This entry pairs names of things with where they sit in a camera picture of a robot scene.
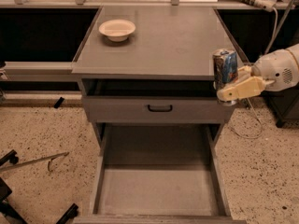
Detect thin metal rod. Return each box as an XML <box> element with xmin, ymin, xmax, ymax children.
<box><xmin>0</xmin><ymin>152</ymin><xmax>69</xmax><ymax>173</ymax></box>

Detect silver blue redbull can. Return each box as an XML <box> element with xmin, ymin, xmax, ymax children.
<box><xmin>212</xmin><ymin>49</ymin><xmax>238</xmax><ymax>92</ymax></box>

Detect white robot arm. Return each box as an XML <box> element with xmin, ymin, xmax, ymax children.
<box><xmin>217</xmin><ymin>44</ymin><xmax>299</xmax><ymax>102</ymax></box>

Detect small black floor bracket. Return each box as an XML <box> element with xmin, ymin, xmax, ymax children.
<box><xmin>54</xmin><ymin>97</ymin><xmax>64</xmax><ymax>109</ymax></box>

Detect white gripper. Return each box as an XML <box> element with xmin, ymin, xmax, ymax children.
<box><xmin>217</xmin><ymin>49</ymin><xmax>299</xmax><ymax>102</ymax></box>

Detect black stand legs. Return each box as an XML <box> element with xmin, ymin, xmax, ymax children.
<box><xmin>0</xmin><ymin>149</ymin><xmax>79</xmax><ymax>224</ymax></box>

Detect black drawer handle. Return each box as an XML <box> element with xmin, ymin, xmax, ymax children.
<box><xmin>147</xmin><ymin>105</ymin><xmax>173</xmax><ymax>113</ymax></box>

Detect white cable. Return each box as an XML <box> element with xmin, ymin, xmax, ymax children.
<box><xmin>228</xmin><ymin>7</ymin><xmax>278</xmax><ymax>140</ymax></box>

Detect grey drawer cabinet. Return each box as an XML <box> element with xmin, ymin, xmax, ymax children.
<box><xmin>71</xmin><ymin>5</ymin><xmax>250</xmax><ymax>224</ymax></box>

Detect white paper bowl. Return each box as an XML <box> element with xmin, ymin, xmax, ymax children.
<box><xmin>99</xmin><ymin>20</ymin><xmax>135</xmax><ymax>42</ymax></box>

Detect open grey lower drawer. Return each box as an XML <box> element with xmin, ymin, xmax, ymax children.
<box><xmin>74</xmin><ymin>124</ymin><xmax>247</xmax><ymax>224</ymax></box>

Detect closed grey upper drawer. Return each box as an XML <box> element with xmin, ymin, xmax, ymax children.
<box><xmin>82</xmin><ymin>96</ymin><xmax>234</xmax><ymax>124</ymax></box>

